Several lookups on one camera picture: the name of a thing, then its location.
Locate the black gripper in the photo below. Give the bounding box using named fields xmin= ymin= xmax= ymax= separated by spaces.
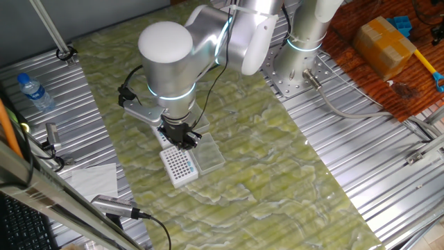
xmin=160 ymin=116 xmax=203 ymax=151

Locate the white pipette tip rack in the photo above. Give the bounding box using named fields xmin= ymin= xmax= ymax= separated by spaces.
xmin=151 ymin=124 xmax=175 ymax=150
xmin=159 ymin=145 xmax=199 ymax=189

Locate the clear plastic rack lid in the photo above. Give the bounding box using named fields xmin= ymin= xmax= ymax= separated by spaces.
xmin=190 ymin=103 xmax=211 ymax=135
xmin=189 ymin=133 xmax=226 ymax=176

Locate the green marble pattern mat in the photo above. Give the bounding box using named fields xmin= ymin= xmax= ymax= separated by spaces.
xmin=72 ymin=0 xmax=386 ymax=250

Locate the white paper sheet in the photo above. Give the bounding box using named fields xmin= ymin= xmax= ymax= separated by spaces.
xmin=65 ymin=162 xmax=119 ymax=202

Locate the clear water bottle blue cap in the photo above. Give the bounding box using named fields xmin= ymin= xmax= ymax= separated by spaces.
xmin=17 ymin=72 xmax=56 ymax=113

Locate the orange tube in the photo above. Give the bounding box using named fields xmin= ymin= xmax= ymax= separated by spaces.
xmin=0 ymin=99 xmax=24 ymax=159

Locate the aluminium pole black clamp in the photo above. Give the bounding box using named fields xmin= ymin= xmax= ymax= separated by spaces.
xmin=29 ymin=0 xmax=78 ymax=67

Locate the brown wooden board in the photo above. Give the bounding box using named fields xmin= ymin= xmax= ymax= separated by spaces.
xmin=321 ymin=0 xmax=444 ymax=122

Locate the black keyboard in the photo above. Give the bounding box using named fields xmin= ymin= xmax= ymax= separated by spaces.
xmin=0 ymin=192 xmax=60 ymax=250

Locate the cardboard box yellow tape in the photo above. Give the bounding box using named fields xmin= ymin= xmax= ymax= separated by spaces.
xmin=352 ymin=15 xmax=417 ymax=81

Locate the blue plastic tray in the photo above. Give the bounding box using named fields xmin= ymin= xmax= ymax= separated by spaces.
xmin=386 ymin=15 xmax=413 ymax=38

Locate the black device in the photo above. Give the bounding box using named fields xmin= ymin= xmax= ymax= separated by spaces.
xmin=429 ymin=20 xmax=444 ymax=47

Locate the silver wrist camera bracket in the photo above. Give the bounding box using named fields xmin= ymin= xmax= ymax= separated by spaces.
xmin=123 ymin=100 xmax=166 ymax=128

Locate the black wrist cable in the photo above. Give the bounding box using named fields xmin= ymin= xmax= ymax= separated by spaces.
xmin=117 ymin=3 xmax=233 ymax=131

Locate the black camera cable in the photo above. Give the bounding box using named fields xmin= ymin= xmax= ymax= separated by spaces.
xmin=138 ymin=211 xmax=173 ymax=250

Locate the large silver camera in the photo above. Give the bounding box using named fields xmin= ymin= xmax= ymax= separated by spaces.
xmin=90 ymin=194 xmax=152 ymax=220

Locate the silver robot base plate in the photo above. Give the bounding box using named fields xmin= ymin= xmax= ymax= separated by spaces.
xmin=262 ymin=48 xmax=334 ymax=99

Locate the small silver camera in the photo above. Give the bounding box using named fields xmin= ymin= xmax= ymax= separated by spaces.
xmin=44 ymin=122 xmax=62 ymax=151

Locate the aluminium frame bar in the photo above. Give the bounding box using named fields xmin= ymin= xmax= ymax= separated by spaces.
xmin=0 ymin=138 xmax=146 ymax=250

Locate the black base cable bundle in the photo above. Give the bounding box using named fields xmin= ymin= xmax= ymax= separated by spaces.
xmin=281 ymin=3 xmax=294 ymax=44

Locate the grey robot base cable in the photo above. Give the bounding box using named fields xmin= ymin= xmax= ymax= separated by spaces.
xmin=302 ymin=68 xmax=444 ymax=140

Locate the aluminium frame profile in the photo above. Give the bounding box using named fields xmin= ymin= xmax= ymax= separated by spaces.
xmin=404 ymin=103 xmax=444 ymax=166

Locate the yellow handled blue tool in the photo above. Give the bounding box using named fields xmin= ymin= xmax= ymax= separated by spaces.
xmin=414 ymin=48 xmax=444 ymax=93

